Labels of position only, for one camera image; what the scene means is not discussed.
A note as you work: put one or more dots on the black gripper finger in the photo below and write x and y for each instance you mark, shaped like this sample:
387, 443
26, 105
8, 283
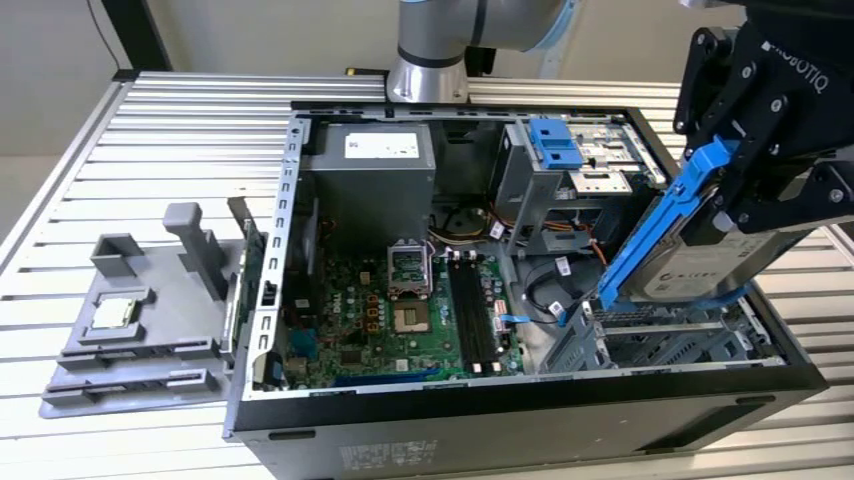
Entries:
801, 195
703, 75

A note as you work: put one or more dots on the hard disk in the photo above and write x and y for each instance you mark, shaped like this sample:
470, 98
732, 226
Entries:
701, 270

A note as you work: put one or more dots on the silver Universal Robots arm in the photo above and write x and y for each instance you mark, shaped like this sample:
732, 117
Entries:
454, 30

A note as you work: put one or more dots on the metal disk bay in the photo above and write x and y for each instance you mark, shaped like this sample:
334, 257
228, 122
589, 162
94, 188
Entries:
634, 345

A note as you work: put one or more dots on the blue plastic drive latch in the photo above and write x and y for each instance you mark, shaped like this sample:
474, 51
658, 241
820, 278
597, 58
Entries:
554, 150

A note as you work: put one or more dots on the grey metal drive cage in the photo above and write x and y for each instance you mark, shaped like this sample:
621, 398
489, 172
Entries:
527, 200

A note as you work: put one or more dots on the black RAM slot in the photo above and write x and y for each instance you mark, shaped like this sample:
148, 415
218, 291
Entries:
462, 315
470, 315
478, 315

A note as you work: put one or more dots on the grey power supply unit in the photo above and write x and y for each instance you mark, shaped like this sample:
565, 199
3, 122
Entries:
374, 200

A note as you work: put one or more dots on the black open PC case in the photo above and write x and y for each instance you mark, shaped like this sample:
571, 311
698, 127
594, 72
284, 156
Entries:
534, 430

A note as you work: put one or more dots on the CPU socket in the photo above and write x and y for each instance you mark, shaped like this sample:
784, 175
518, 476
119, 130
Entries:
410, 317

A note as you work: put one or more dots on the blue expansion slot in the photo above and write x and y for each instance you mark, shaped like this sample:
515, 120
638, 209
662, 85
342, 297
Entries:
387, 378

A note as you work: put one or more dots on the green motherboard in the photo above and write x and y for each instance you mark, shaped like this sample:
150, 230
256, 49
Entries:
334, 330

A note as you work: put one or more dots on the green graphics card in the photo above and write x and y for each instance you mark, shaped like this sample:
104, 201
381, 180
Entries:
255, 260

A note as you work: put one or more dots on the grey plastic parts rack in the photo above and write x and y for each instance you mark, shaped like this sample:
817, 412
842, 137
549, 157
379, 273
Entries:
174, 320

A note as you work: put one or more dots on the silver CPU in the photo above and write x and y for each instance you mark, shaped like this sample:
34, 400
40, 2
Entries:
119, 312

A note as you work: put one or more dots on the black metal post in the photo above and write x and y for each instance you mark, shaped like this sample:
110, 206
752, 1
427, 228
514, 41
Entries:
143, 35

